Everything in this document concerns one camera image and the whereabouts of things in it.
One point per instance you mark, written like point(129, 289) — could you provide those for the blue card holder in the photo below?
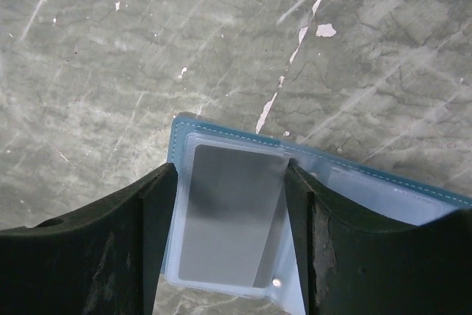
point(389, 195)

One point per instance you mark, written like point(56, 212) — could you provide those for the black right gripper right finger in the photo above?
point(352, 260)

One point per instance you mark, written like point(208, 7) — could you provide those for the silver card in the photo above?
point(234, 217)

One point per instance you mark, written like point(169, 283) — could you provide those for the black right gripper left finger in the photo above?
point(103, 258)

